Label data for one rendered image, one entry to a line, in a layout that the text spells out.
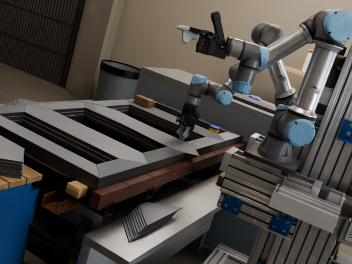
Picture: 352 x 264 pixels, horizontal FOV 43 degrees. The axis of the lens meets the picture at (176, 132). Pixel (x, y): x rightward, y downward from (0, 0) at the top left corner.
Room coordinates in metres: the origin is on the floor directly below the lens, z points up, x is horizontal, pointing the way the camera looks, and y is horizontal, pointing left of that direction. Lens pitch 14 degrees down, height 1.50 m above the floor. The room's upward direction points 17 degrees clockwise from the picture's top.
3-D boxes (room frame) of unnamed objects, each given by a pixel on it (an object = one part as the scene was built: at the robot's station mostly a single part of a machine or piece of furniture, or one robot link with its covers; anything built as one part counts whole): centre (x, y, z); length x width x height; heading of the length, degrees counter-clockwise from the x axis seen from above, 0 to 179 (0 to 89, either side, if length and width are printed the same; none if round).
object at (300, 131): (1.79, -0.46, 1.41); 0.15 x 0.12 x 0.55; 7
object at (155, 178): (2.22, -0.13, 0.80); 1.62 x 0.04 x 0.06; 155
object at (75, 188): (1.53, 0.29, 0.79); 0.06 x 0.05 x 0.04; 65
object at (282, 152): (1.92, -0.44, 1.09); 0.15 x 0.15 x 0.10
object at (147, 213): (1.68, 0.01, 0.70); 0.39 x 0.12 x 0.04; 155
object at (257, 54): (1.76, -0.19, 1.43); 0.11 x 0.08 x 0.09; 97
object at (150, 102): (2.92, 0.26, 0.89); 0.12 x 0.06 x 0.05; 60
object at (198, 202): (1.99, -0.16, 0.66); 1.30 x 0.20 x 0.03; 155
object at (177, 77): (3.35, -0.33, 1.03); 1.30 x 0.60 x 0.04; 65
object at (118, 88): (5.57, 0.86, 0.34); 0.57 x 0.54 x 0.69; 161
